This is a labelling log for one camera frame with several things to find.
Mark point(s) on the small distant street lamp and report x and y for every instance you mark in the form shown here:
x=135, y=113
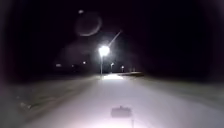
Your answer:
x=122, y=68
x=112, y=65

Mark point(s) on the tall street lamp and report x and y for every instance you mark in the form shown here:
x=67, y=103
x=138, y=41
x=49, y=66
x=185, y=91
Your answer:
x=101, y=65

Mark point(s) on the pale paved path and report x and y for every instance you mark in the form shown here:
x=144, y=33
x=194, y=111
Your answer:
x=113, y=95

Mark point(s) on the dark grass verge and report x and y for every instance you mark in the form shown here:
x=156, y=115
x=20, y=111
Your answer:
x=43, y=95
x=186, y=87

